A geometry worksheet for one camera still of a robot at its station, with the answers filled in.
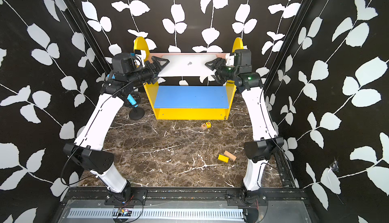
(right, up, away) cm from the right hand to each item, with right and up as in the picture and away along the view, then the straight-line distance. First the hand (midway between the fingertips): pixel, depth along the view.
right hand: (205, 64), depth 69 cm
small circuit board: (-39, -71, +2) cm, 80 cm away
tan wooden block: (+16, -49, +19) cm, 55 cm away
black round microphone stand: (-50, -25, +42) cm, 70 cm away
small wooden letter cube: (0, -33, +29) cm, 44 cm away
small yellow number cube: (+4, -32, +31) cm, 45 cm away
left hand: (-17, 0, -3) cm, 17 cm away
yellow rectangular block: (+12, -51, +19) cm, 55 cm away
